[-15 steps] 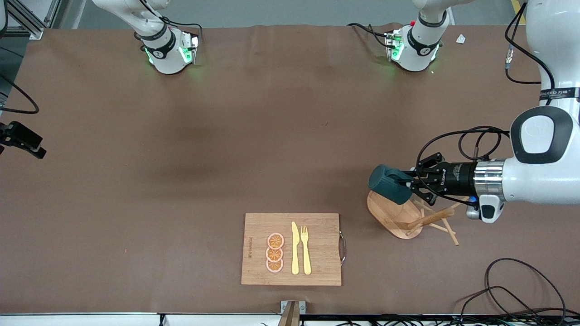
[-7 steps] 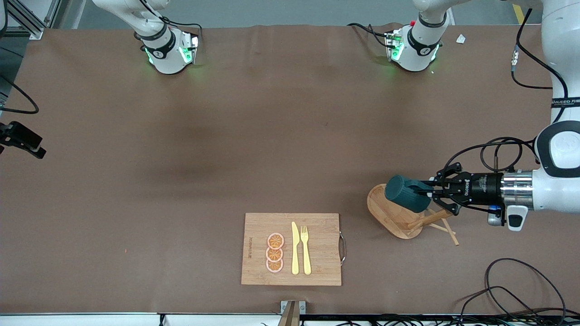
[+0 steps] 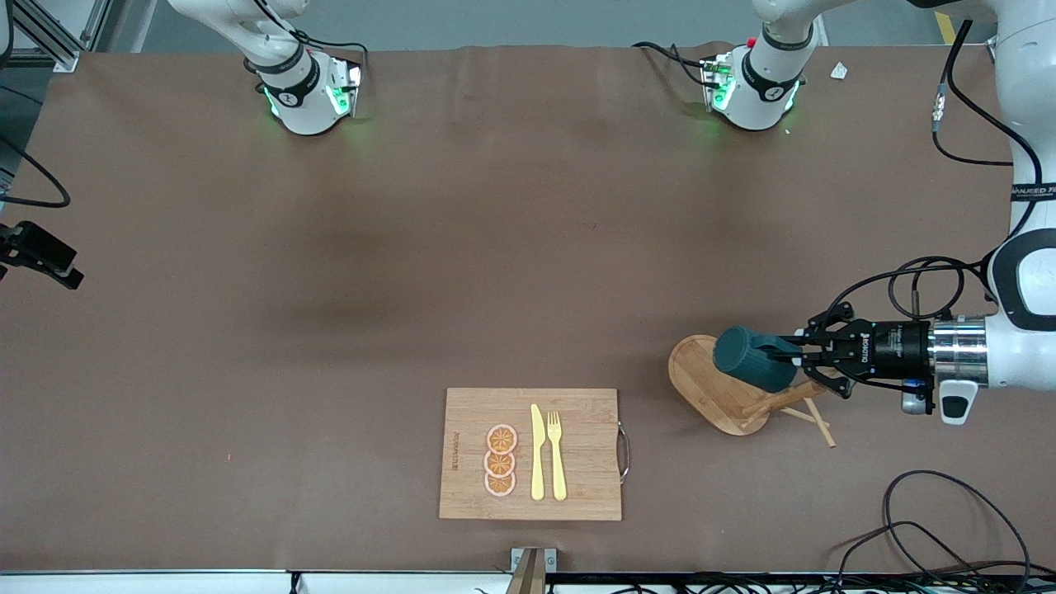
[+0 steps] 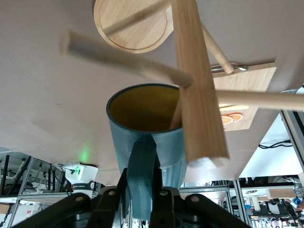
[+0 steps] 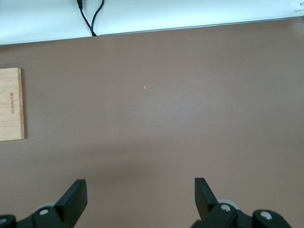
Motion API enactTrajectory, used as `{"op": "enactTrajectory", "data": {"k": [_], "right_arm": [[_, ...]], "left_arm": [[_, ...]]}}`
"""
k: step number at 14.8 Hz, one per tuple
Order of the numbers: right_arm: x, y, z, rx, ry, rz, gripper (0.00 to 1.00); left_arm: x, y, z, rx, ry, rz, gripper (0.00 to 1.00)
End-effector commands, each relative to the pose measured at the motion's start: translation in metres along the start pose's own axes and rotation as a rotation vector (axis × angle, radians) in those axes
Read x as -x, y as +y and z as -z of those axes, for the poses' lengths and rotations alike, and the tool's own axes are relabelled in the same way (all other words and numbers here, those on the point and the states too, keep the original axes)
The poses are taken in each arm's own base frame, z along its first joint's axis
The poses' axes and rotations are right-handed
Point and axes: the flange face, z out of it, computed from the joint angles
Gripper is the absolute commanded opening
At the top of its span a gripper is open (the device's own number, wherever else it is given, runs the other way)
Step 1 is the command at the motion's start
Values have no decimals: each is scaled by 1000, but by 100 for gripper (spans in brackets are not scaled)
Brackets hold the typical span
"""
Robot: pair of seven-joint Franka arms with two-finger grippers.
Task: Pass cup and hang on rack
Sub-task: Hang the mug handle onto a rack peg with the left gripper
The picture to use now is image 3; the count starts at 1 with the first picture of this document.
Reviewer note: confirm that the dark teal ribbed cup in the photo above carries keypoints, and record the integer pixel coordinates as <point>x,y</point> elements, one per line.
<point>751,363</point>

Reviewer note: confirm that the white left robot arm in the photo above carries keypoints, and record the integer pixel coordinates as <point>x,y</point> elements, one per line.
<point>1023,99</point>

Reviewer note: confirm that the yellow plastic fork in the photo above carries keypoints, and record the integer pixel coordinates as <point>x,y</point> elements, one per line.
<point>558,470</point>

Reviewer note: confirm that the wooden cup rack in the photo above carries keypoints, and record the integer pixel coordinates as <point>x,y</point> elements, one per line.
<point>700,384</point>

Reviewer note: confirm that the yellow plastic knife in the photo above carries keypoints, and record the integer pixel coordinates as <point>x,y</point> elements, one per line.
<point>538,462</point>

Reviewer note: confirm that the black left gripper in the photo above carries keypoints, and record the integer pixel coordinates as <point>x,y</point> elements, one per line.
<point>895,349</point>

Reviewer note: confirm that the orange slice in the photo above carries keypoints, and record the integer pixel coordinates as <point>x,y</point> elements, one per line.
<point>499,484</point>
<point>499,464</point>
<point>502,439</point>

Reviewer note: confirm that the small white paper scrap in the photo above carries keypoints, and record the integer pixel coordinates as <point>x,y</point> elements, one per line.
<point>839,71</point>

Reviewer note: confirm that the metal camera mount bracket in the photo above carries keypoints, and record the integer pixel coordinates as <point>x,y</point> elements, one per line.
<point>532,569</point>

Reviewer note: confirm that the wooden cutting board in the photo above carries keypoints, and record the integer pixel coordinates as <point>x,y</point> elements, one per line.
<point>577,495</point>

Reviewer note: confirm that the brown table cover mat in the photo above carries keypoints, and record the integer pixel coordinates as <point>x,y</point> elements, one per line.
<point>412,247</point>

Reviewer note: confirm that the aluminium frame profile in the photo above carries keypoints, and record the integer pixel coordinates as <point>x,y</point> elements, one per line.
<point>58,41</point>

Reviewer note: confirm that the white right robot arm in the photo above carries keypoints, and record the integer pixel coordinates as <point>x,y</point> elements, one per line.
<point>299,99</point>

